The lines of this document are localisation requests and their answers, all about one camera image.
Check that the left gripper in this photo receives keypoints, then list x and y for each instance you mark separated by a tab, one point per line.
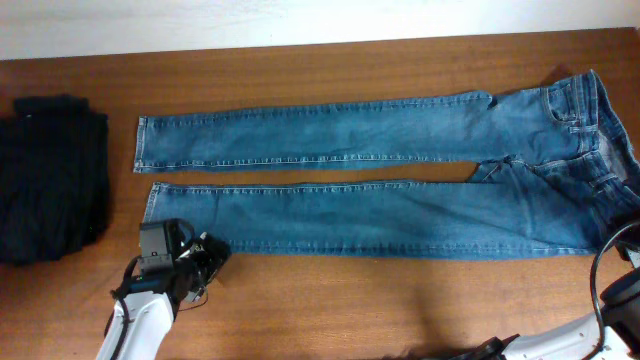
211	257

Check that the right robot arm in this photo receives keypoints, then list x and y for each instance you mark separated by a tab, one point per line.
611	331

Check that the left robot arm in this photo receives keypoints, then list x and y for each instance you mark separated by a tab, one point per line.
172	274

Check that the black folded garment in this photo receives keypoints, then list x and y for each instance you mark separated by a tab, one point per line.
54	178

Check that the blue denim jeans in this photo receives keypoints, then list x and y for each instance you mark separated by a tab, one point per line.
555	173

